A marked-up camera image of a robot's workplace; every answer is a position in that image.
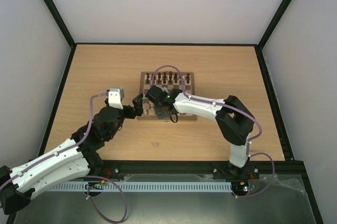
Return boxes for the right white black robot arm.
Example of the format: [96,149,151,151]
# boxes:
[145,86,255,178]

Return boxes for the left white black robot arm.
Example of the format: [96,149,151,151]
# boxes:
[1,89,143,215]

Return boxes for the wooden chess board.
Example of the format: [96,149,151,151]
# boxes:
[137,70,197,121]

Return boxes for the metal front plate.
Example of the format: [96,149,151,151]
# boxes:
[14,175,315,223]

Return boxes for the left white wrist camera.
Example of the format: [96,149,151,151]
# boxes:
[107,87,124,109]

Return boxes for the black aluminium mounting rail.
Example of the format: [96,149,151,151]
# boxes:
[100,160,308,181]

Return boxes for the light blue slotted cable duct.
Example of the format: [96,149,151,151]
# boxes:
[49,181,232,193]

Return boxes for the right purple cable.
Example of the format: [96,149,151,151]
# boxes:
[152,65,276,199]

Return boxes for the purple cable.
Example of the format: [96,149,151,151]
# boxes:
[0,91,128,222]
[152,65,276,199]

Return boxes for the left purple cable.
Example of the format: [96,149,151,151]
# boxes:
[0,91,128,222]

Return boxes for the black enclosure frame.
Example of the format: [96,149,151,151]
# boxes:
[0,0,337,224]

